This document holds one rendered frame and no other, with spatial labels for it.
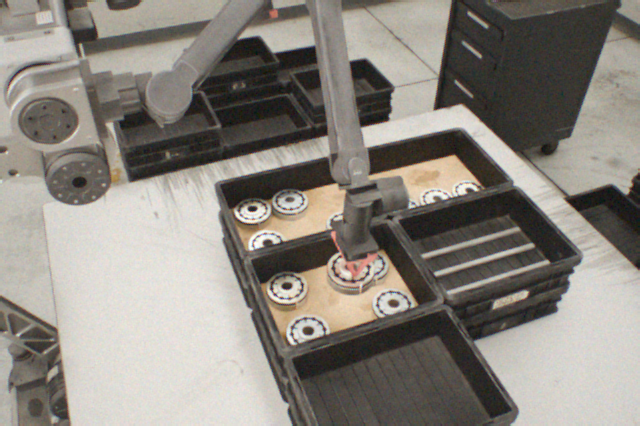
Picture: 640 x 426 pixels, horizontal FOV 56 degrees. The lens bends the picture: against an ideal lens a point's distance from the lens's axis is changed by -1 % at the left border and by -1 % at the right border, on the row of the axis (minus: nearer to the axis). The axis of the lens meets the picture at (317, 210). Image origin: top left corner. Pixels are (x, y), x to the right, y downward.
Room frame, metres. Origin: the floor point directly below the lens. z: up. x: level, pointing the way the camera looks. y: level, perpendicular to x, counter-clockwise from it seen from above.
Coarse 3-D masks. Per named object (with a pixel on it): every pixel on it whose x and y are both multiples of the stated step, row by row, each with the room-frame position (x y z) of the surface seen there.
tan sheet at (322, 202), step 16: (304, 192) 1.37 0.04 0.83; (320, 192) 1.37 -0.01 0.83; (336, 192) 1.37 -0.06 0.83; (272, 208) 1.29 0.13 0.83; (320, 208) 1.30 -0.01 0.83; (336, 208) 1.30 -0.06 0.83; (272, 224) 1.23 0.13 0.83; (288, 224) 1.23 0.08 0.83; (304, 224) 1.23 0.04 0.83; (320, 224) 1.23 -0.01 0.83
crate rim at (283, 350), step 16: (384, 224) 1.14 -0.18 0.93; (320, 240) 1.07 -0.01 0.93; (400, 240) 1.08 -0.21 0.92; (256, 256) 1.01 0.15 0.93; (256, 288) 0.91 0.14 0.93; (432, 288) 0.92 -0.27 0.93; (432, 304) 0.88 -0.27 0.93; (272, 320) 0.83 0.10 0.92; (384, 320) 0.83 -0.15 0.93; (320, 336) 0.78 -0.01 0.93; (336, 336) 0.78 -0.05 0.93; (288, 352) 0.74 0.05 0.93
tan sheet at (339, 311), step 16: (384, 256) 1.11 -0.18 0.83; (304, 272) 1.05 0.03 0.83; (320, 272) 1.05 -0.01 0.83; (320, 288) 1.00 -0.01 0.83; (384, 288) 1.00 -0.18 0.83; (400, 288) 1.00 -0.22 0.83; (320, 304) 0.95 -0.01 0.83; (336, 304) 0.95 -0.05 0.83; (352, 304) 0.95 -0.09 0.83; (368, 304) 0.95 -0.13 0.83; (416, 304) 0.95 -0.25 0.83; (288, 320) 0.90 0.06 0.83; (336, 320) 0.90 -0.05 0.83; (352, 320) 0.90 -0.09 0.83; (368, 320) 0.90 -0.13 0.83
